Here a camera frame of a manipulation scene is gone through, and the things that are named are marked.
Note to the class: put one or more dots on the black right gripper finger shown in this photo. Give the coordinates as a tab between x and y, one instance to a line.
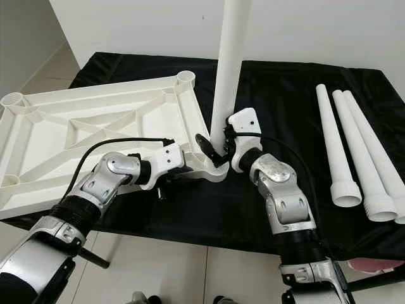
209	151

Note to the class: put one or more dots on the white plastic table leg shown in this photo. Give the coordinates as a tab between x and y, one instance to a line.
383	158
336	152
231	63
366	164

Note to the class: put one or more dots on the white plastic children table top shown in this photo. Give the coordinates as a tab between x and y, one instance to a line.
88	130

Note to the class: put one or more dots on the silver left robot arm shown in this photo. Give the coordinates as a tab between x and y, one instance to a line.
101	183

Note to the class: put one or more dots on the black table cloth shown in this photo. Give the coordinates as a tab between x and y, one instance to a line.
202	215

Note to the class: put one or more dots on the black metal support rod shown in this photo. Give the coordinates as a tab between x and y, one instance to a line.
95	256
376	282

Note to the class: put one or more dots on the grey robot left foot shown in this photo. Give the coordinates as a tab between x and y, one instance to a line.
139	298

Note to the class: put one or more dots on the grey robot foot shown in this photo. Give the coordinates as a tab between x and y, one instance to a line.
139	298
220	300

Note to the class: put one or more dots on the grey robot right foot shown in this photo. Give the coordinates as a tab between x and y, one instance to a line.
220	300

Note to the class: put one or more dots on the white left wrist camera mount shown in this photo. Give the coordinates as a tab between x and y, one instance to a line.
168	158

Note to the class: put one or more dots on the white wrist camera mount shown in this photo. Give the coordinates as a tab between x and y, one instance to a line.
247	121
168	158

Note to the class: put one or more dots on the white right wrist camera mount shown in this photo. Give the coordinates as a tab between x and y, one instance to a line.
247	121

